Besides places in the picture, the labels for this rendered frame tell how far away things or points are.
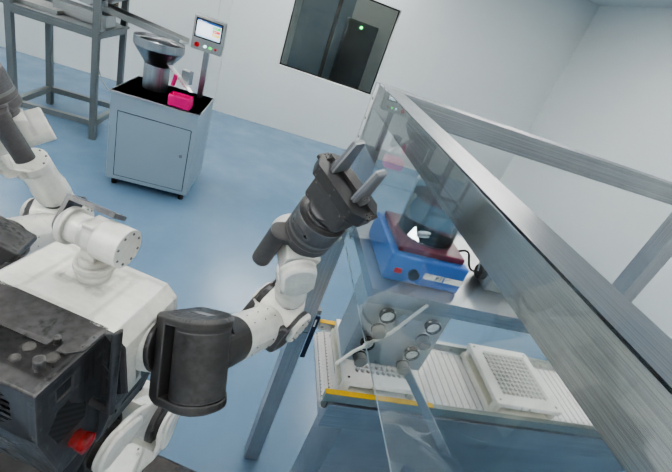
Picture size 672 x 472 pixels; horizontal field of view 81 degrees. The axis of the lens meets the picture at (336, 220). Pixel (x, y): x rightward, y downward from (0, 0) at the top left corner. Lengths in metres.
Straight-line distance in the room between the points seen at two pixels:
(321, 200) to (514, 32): 5.92
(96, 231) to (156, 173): 2.77
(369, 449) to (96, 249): 1.13
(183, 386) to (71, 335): 0.17
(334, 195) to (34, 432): 0.50
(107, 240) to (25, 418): 0.25
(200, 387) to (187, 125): 2.71
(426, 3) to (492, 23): 0.96
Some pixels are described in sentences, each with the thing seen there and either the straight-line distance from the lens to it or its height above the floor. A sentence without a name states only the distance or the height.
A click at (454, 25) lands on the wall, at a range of 6.07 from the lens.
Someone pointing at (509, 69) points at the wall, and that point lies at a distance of 6.47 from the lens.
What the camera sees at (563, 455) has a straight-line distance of 0.36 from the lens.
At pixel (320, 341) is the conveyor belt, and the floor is 0.81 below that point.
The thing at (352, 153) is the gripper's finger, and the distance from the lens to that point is 0.56.
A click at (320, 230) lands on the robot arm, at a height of 1.45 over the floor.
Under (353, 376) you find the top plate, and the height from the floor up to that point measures 0.89.
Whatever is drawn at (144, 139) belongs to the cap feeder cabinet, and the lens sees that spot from 3.38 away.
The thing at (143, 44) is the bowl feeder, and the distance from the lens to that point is 3.37.
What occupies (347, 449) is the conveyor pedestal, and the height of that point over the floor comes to 0.54.
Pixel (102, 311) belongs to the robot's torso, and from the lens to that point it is 0.72.
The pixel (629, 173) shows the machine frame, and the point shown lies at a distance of 1.45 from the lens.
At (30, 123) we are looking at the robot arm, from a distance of 0.95.
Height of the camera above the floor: 1.75
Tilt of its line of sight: 27 degrees down
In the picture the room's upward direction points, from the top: 21 degrees clockwise
